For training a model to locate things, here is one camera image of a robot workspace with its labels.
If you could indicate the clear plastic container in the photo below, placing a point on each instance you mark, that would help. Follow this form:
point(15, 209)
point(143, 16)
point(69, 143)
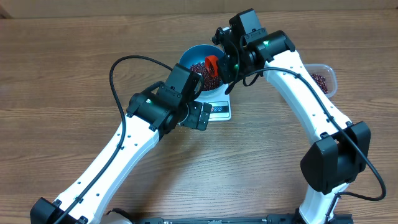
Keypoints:
point(328, 73)

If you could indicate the white digital kitchen scale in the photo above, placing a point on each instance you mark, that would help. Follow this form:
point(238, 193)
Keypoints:
point(220, 102)

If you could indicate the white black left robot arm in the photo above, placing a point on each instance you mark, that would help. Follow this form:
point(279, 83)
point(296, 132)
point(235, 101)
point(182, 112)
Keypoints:
point(151, 114)

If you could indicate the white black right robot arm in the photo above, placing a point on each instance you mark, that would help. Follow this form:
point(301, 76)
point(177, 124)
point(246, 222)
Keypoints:
point(339, 148)

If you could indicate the red beans in bowl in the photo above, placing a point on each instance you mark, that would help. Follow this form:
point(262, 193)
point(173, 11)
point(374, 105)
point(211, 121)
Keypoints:
point(210, 82)

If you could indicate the red scoop blue handle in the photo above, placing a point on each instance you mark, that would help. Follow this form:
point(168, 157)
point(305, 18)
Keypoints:
point(211, 65)

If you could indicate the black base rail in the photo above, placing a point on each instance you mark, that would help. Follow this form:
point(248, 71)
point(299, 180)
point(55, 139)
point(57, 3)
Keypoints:
point(119, 216)

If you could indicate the red adzuki beans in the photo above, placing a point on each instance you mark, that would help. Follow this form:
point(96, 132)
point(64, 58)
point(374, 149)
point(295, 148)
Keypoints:
point(321, 82)

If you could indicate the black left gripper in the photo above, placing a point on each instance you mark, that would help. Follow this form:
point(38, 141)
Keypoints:
point(194, 122)

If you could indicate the teal plastic bowl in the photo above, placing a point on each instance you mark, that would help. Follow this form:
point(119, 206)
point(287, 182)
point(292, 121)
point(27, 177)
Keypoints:
point(198, 53)

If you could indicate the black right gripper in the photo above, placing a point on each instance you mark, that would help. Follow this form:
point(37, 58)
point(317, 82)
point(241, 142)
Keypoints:
point(229, 72)

